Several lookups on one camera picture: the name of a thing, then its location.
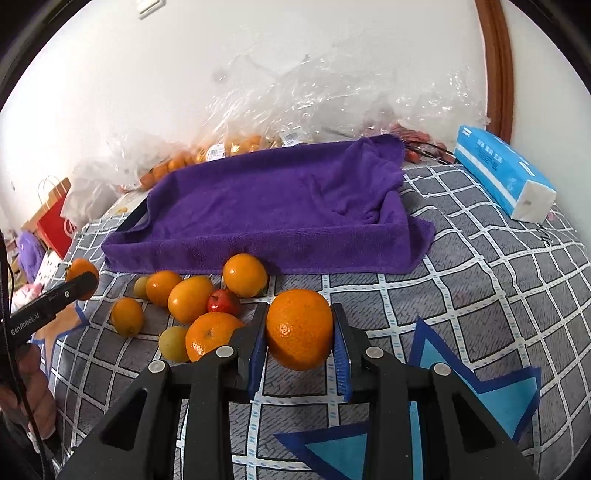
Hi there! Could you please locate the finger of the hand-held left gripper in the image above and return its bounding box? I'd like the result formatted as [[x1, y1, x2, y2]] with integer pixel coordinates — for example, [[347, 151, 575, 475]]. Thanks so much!
[[44, 271, 100, 315]]

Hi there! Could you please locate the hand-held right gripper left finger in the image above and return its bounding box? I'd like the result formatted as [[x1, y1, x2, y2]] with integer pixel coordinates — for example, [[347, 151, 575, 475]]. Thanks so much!
[[55, 302, 271, 480]]

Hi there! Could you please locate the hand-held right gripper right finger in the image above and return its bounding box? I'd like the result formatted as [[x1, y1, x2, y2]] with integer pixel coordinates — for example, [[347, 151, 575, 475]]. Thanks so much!
[[331, 302, 543, 480]]

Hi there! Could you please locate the large orange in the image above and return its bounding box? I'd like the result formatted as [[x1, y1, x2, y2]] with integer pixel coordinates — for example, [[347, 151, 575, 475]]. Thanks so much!
[[266, 289, 334, 371]]

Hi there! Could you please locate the yellow-green round fruit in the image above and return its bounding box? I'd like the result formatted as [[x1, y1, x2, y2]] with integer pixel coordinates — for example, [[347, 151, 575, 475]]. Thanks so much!
[[159, 326, 191, 363]]

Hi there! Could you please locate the pile of red fruits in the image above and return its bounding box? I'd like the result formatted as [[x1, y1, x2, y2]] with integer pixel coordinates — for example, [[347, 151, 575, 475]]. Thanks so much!
[[365, 121, 458, 164]]

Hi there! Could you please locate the person's left hand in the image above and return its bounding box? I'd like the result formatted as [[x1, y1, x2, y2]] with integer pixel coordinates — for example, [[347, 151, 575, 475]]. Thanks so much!
[[0, 344, 59, 445]]

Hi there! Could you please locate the small red apple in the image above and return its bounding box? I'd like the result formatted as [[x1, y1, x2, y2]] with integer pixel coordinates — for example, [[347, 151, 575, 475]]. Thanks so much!
[[206, 289, 242, 318]]

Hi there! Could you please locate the small yellow-orange citrus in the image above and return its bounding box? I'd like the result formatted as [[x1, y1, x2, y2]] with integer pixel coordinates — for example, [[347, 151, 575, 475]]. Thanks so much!
[[111, 296, 145, 337]]

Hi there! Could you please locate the red paper bag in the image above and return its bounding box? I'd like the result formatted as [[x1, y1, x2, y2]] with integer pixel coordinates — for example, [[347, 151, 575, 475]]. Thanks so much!
[[22, 176, 75, 262]]

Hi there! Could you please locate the white plastic bag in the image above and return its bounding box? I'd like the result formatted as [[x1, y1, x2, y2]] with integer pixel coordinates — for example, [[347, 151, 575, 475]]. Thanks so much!
[[61, 156, 126, 223]]

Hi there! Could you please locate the grey plaid blanket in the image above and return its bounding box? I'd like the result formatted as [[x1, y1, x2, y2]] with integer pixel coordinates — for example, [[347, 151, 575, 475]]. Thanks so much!
[[28, 161, 591, 480]]

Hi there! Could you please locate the pile of bagged oranges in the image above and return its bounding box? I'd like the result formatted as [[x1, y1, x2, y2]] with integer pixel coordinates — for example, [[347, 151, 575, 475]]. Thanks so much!
[[140, 150, 204, 190], [196, 134, 278, 163]]

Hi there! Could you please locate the purple towel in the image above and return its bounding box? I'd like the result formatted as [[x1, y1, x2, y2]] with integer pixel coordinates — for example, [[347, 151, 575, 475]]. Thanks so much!
[[100, 135, 435, 276]]

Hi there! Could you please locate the blue tissue pack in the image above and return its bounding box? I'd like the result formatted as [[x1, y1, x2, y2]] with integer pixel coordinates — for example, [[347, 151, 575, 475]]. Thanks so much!
[[452, 124, 557, 221]]

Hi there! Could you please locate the labelled clear plastic bag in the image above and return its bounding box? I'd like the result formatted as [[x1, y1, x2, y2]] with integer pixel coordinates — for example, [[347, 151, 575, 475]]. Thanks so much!
[[198, 44, 403, 163]]

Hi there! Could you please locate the crinkled clear plastic bag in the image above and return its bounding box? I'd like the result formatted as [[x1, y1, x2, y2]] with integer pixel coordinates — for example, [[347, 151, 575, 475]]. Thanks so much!
[[360, 67, 491, 164]]

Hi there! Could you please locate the black cable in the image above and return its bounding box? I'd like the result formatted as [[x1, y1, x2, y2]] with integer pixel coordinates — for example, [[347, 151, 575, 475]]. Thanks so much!
[[0, 230, 61, 480]]

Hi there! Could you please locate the brown wooden door frame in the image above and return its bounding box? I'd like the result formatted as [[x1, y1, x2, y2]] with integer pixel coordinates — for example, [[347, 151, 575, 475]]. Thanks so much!
[[475, 0, 515, 144]]

